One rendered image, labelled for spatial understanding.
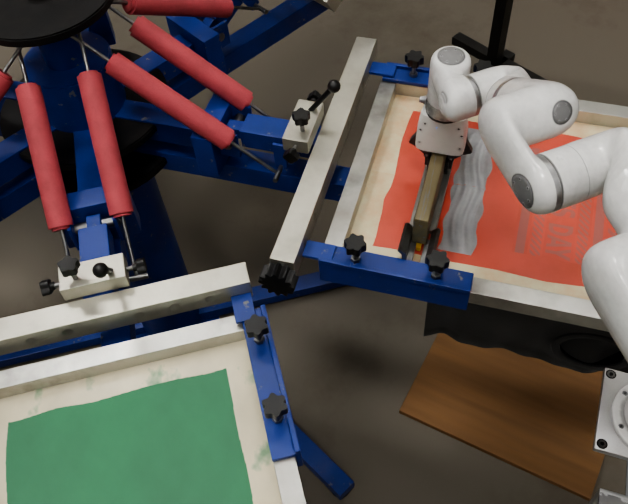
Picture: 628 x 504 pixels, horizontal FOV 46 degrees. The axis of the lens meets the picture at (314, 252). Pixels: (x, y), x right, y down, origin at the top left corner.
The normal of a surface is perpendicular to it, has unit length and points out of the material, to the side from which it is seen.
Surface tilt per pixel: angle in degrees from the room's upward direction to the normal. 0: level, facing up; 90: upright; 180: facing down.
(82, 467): 0
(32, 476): 0
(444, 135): 91
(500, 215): 0
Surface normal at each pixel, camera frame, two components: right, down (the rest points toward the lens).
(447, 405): -0.06, -0.58
